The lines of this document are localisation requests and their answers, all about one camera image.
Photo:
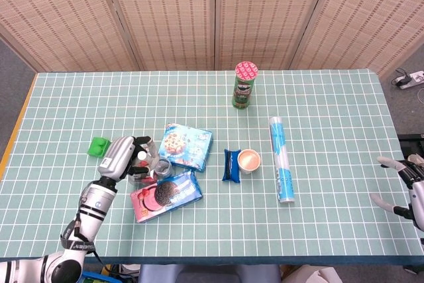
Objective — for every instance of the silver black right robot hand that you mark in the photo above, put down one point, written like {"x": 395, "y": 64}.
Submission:
{"x": 417, "y": 197}

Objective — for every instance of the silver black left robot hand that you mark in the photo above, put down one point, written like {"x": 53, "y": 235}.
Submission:
{"x": 116, "y": 158}

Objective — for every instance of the clear tube with white cap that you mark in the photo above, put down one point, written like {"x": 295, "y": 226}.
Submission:
{"x": 141, "y": 155}

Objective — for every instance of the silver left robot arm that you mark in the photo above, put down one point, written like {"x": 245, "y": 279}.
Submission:
{"x": 94, "y": 203}

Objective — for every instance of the pink blue Oreo box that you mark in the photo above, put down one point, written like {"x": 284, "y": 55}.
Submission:
{"x": 165, "y": 195}

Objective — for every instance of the blue chocolate chip cookie box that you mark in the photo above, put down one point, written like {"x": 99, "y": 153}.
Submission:
{"x": 185, "y": 145}

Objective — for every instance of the green toy brick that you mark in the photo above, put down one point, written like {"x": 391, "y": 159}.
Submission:
{"x": 98, "y": 147}

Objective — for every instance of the small blue Oreo packet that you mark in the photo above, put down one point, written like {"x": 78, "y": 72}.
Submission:
{"x": 232, "y": 167}

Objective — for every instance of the white power strip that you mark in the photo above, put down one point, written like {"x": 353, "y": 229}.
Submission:
{"x": 414, "y": 79}

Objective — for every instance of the blue plastic bin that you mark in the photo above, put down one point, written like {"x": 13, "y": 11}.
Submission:
{"x": 94, "y": 278}

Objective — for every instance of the white paper cup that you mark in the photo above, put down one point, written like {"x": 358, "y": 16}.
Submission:
{"x": 249, "y": 160}

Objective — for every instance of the beige cardboard sheet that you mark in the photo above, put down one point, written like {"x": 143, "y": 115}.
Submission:
{"x": 308, "y": 276}

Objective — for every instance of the green grid tablecloth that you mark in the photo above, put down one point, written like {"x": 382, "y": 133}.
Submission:
{"x": 232, "y": 230}

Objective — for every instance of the blue cling film roll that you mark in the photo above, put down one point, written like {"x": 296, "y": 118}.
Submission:
{"x": 281, "y": 163}

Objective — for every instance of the green Pringles can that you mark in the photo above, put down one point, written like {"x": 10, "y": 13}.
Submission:
{"x": 243, "y": 90}

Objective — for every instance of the grey blue chair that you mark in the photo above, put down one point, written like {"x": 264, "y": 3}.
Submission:
{"x": 208, "y": 274}

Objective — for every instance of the bamboo folding screen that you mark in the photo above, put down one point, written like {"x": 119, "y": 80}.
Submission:
{"x": 165, "y": 14}

